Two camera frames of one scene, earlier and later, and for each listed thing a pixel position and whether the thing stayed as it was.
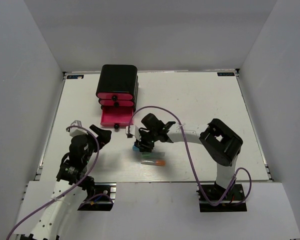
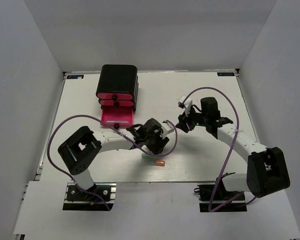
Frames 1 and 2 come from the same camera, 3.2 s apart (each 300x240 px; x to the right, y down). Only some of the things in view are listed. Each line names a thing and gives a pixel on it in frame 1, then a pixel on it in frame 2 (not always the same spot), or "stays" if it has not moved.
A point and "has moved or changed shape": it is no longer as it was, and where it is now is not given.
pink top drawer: (115, 96) stays
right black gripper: (142, 144) to (182, 124)
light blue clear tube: (135, 148) has moved or changed shape
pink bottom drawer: (116, 116) stays
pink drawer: (116, 103) stays
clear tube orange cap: (157, 162) stays
